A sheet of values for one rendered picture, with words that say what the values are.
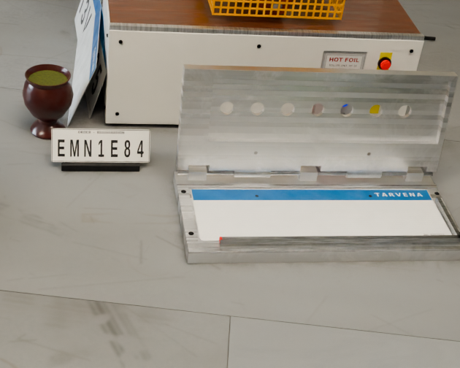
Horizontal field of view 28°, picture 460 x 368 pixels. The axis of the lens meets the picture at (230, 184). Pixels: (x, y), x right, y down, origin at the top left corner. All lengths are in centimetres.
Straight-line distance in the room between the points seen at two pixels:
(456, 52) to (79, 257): 107
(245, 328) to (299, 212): 26
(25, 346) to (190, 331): 22
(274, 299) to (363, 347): 14
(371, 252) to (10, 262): 53
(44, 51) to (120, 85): 32
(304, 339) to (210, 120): 39
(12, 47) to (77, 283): 71
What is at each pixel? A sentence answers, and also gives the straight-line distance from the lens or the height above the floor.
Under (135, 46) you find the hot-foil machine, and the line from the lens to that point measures 155.
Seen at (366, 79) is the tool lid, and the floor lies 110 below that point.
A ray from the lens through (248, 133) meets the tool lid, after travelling 146.
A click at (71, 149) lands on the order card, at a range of 151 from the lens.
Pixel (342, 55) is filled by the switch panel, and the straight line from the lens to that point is 162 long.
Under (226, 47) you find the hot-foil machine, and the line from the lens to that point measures 157.
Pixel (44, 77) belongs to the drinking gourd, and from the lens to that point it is 157.
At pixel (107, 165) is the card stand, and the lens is 151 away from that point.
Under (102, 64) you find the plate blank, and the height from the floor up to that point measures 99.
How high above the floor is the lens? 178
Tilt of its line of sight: 35 degrees down
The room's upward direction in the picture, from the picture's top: 8 degrees clockwise
